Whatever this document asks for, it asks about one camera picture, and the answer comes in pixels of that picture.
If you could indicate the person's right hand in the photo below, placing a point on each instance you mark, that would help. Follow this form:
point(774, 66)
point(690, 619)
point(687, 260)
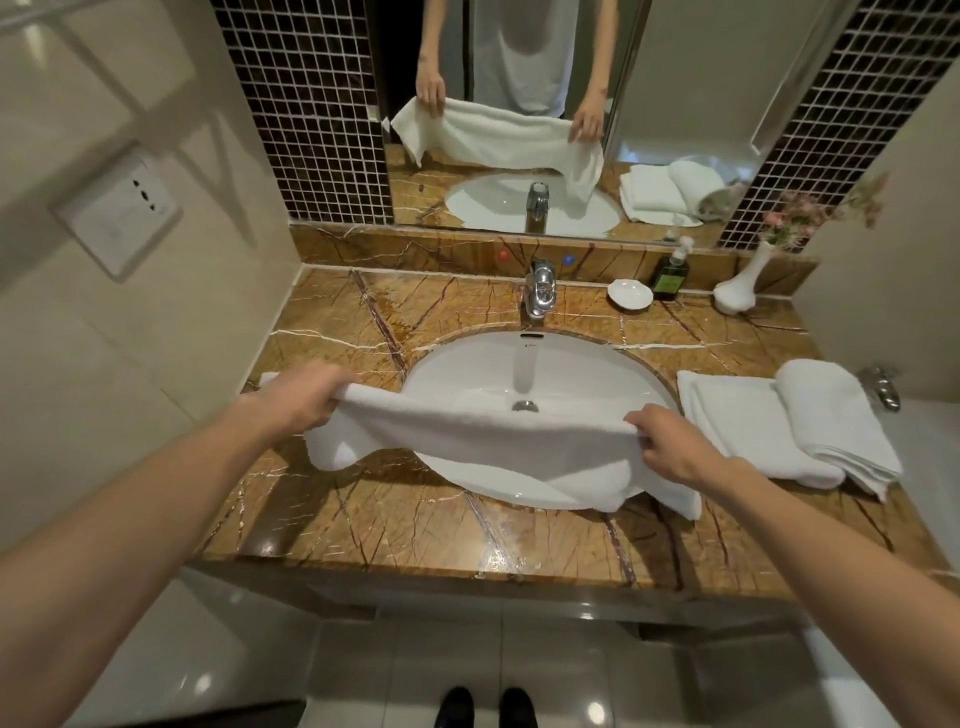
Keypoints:
point(679, 450)

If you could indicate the person's left hand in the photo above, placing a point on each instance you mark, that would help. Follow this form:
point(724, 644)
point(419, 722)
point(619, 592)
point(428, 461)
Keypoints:
point(300, 394)

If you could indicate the person's left thumb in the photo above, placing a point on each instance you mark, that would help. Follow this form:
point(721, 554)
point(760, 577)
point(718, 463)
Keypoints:
point(339, 381)

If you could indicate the person's right thumb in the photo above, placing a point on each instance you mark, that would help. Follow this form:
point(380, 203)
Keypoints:
point(643, 418)

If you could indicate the long white hand towel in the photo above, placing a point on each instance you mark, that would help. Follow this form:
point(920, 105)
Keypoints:
point(487, 450)

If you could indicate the person's left forearm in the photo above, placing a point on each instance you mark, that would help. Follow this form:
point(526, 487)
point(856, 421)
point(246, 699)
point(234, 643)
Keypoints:
point(127, 547)

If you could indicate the person's right forearm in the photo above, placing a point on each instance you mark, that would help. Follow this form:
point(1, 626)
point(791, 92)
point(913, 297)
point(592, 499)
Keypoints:
point(832, 570)

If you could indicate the flat folded white towel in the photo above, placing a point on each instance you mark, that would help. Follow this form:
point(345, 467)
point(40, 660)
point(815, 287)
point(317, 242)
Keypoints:
point(739, 420)

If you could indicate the chrome sink drain plug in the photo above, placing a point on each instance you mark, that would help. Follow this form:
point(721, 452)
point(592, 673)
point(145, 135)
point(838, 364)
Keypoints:
point(526, 406)

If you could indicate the white soap dish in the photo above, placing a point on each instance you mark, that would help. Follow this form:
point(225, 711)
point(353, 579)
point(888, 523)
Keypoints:
point(630, 294)

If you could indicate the white oval sink basin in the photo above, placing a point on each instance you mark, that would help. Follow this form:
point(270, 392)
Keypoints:
point(472, 367)

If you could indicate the dark green pump bottle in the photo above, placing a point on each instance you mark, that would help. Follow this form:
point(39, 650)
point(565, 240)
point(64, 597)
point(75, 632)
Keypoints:
point(670, 276)

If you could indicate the white ceramic vase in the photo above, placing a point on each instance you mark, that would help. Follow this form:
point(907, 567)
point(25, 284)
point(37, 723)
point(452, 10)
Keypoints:
point(739, 289)

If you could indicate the chrome sink faucet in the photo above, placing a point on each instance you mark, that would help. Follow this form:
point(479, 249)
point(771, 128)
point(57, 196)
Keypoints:
point(538, 289)

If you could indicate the thick folded white towel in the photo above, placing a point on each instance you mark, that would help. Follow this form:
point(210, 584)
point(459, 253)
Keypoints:
point(832, 416)

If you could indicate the chrome bathtub tap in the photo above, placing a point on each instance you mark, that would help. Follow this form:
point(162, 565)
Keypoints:
point(883, 388)

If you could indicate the pink artificial flowers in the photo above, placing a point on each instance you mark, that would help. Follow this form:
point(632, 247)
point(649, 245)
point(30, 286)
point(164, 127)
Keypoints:
point(802, 214)

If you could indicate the person's right black shoe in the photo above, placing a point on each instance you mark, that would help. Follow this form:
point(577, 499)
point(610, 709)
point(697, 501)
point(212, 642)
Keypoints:
point(517, 709)

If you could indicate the person's black shoe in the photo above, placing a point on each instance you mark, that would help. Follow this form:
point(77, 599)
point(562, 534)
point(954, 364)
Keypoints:
point(454, 709)
point(517, 709)

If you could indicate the person's left black shoe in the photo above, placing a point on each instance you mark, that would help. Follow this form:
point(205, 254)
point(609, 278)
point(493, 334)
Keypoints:
point(454, 709)

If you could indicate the white wall socket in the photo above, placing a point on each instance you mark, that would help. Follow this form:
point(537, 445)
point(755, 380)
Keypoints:
point(120, 214)

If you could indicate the wall mirror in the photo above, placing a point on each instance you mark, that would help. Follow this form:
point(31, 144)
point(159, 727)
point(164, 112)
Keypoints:
point(675, 67)

